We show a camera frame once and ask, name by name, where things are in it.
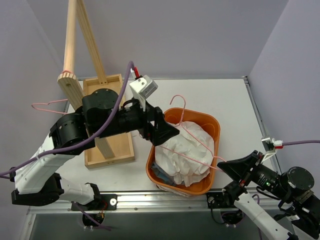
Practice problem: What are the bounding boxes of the pink wire hanger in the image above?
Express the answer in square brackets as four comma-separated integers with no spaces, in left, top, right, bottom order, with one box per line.
[159,94,227,172]
[31,98,70,115]

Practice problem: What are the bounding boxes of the white pleated skirt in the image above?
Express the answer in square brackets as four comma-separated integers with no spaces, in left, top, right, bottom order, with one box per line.
[155,121,215,187]

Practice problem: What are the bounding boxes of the pink wire hanger front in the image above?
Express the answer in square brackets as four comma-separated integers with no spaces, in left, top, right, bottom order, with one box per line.
[31,98,70,115]

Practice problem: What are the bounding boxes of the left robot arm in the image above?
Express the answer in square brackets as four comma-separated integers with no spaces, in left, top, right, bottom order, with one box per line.
[10,88,180,210]

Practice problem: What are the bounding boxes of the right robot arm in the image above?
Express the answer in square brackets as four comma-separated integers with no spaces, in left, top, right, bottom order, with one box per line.
[206,150,320,240]

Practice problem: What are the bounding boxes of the orange plastic basket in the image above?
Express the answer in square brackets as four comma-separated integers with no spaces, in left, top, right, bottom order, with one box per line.
[145,107,221,195]

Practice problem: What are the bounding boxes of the wooden clothes rack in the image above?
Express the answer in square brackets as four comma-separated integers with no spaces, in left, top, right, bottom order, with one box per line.
[56,0,136,170]

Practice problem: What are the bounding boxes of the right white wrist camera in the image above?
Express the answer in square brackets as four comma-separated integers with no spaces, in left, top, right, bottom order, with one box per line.
[261,136,284,163]

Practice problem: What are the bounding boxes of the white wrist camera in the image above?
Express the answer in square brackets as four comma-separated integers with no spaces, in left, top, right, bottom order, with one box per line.
[129,75,158,112]
[261,136,284,163]

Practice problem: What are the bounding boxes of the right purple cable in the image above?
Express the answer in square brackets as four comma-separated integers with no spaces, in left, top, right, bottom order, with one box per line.
[274,139,320,147]

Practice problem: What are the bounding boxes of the purple cable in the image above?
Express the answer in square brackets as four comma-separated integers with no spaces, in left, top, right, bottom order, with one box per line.
[274,139,320,147]
[0,60,140,232]

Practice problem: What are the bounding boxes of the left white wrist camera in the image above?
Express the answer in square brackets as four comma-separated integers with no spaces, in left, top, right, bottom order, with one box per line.
[129,75,158,112]

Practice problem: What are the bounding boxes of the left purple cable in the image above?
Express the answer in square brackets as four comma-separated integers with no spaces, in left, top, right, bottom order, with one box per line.
[0,60,140,232]

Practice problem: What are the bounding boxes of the aluminium mounting rail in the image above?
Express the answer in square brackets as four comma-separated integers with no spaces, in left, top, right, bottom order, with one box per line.
[28,77,278,214]

